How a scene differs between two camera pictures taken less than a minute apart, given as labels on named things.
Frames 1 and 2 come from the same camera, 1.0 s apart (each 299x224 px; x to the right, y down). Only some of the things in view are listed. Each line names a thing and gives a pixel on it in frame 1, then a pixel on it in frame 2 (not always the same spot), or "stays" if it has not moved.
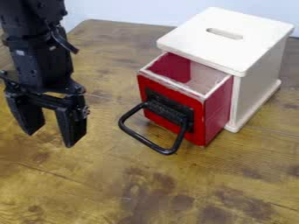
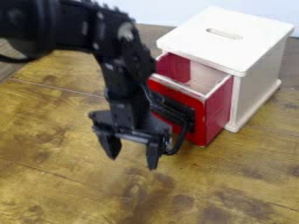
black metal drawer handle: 174,108 stays
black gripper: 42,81 to 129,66
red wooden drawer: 198,85 stays
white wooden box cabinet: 244,46 stays
